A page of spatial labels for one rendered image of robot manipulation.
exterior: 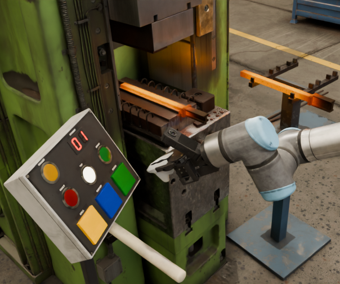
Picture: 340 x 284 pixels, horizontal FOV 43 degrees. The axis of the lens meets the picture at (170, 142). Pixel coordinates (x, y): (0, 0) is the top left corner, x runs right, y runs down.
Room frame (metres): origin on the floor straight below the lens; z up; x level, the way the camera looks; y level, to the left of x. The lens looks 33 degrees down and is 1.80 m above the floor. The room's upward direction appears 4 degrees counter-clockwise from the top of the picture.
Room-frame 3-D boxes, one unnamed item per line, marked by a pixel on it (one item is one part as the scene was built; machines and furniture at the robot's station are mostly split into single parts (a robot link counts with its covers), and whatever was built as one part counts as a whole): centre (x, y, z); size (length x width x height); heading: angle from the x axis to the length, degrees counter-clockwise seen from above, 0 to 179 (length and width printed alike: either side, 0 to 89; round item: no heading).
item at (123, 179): (1.04, 0.15, 1.01); 0.07 x 0.05 x 0.07; 159
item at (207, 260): (1.64, 0.07, 0.23); 0.55 x 0.37 x 0.47; 44
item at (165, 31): (1.59, 0.10, 1.32); 0.42 x 0.20 x 0.10; 44
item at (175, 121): (1.59, 0.10, 0.96); 0.42 x 0.20 x 0.09; 44
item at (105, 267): (1.28, 0.30, 0.36); 0.09 x 0.07 x 0.12; 134
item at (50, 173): (0.88, 0.30, 1.16); 0.05 x 0.03 x 0.04; 134
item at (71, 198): (0.87, 0.26, 1.09); 0.05 x 0.03 x 0.04; 134
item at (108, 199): (0.95, 0.19, 1.01); 0.07 x 0.05 x 0.07; 159
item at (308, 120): (1.70, -0.55, 0.71); 0.40 x 0.30 x 0.02; 126
